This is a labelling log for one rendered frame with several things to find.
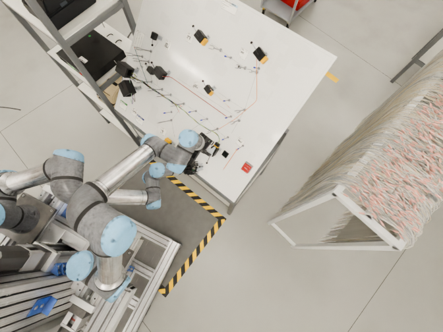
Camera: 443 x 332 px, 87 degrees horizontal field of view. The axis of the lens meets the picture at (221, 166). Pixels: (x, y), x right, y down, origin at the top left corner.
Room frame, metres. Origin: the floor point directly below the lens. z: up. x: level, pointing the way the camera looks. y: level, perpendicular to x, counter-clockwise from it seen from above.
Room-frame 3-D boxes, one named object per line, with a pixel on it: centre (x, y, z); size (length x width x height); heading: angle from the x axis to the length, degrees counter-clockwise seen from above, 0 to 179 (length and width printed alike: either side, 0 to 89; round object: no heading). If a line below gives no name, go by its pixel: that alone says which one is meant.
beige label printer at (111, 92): (1.24, 0.96, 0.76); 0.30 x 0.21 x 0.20; 148
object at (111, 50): (1.27, 1.00, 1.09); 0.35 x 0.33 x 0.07; 55
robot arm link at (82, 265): (-0.11, 0.56, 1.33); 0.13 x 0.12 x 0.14; 62
